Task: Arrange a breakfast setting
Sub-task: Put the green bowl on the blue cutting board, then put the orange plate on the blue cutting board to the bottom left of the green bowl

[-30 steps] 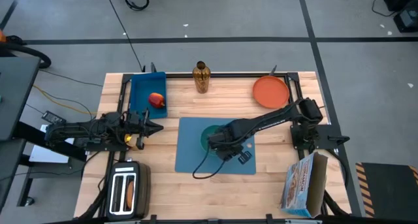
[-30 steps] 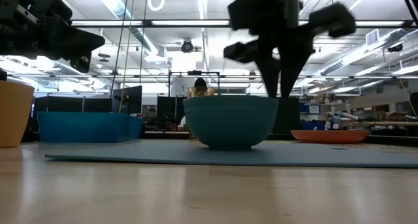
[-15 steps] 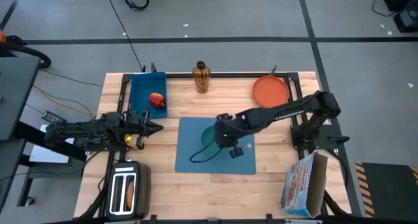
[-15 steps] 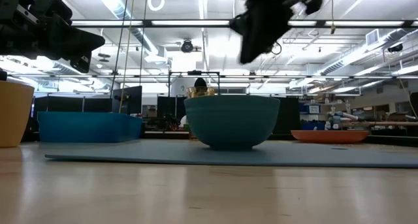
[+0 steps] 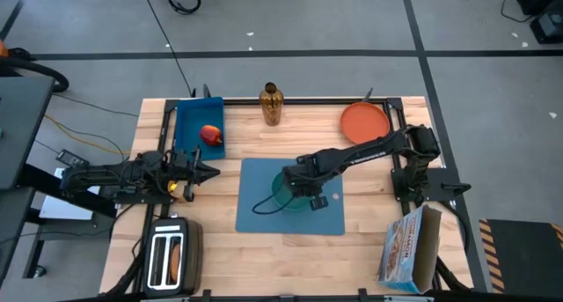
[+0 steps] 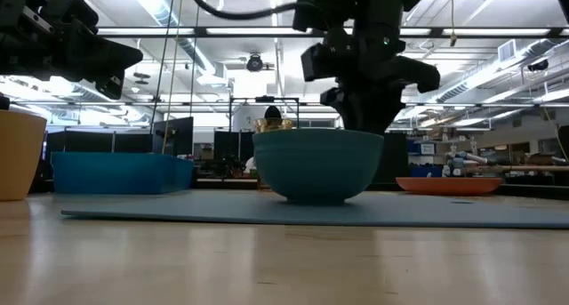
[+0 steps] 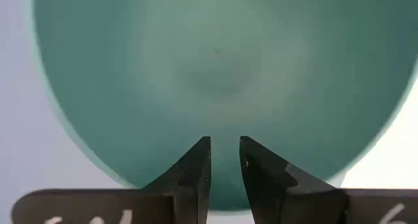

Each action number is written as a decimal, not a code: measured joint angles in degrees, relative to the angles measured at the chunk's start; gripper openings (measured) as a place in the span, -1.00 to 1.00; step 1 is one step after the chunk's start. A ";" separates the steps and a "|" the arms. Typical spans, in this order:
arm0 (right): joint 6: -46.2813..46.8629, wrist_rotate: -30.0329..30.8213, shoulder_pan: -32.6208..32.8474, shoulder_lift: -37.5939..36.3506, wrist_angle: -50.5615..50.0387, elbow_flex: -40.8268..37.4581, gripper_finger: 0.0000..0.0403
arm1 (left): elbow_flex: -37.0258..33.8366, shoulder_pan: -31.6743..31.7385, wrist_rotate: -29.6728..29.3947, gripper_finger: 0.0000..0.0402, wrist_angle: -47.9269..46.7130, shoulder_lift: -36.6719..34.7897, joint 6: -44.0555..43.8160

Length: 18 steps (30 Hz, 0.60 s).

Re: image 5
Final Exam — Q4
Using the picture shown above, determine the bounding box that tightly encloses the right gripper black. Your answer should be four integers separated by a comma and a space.
281, 159, 331, 211

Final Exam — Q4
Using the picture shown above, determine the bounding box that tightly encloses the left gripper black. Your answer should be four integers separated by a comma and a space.
173, 145, 221, 203

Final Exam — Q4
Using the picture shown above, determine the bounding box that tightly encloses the teal bowl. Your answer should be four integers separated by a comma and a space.
271, 172, 316, 213

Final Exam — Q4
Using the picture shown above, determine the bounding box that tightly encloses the red apple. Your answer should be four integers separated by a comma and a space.
199, 124, 223, 148

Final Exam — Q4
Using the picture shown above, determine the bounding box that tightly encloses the orange plate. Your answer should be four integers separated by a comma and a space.
340, 101, 391, 145

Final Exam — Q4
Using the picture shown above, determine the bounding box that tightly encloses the blue cinnamon cereal box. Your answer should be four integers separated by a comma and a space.
377, 203, 443, 295

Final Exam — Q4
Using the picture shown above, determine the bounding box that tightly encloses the blue placemat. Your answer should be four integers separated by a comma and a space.
235, 157, 347, 236

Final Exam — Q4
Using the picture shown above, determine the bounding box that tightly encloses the blue plastic bin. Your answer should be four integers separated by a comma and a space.
172, 96, 227, 162

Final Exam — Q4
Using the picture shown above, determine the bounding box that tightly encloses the black and silver toaster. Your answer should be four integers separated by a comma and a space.
143, 217, 206, 298

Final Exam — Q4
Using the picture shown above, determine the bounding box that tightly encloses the black power adapter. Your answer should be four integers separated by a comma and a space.
55, 149, 91, 169

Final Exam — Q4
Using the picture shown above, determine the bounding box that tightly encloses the white board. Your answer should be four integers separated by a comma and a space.
38, 167, 105, 222

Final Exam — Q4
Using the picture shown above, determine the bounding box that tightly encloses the black side desk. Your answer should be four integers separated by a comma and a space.
0, 75, 120, 290

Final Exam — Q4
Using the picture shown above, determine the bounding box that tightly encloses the black hazard-striped mat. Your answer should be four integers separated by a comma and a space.
478, 217, 563, 294

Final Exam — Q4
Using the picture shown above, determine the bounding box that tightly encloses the black floor monitor box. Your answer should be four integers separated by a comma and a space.
530, 9, 563, 46

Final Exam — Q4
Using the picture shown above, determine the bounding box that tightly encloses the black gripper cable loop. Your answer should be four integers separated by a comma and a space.
252, 191, 294, 216

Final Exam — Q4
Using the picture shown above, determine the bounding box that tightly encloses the long black floor cable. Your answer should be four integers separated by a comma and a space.
139, 0, 197, 98

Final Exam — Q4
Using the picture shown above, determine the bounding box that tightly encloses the coiled black floor cable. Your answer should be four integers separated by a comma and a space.
166, 0, 202, 16

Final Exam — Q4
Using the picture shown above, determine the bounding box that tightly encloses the thin yellow cable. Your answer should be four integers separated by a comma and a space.
43, 114, 133, 156

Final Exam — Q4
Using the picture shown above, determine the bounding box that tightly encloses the thick black hose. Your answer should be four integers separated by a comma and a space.
0, 55, 70, 94

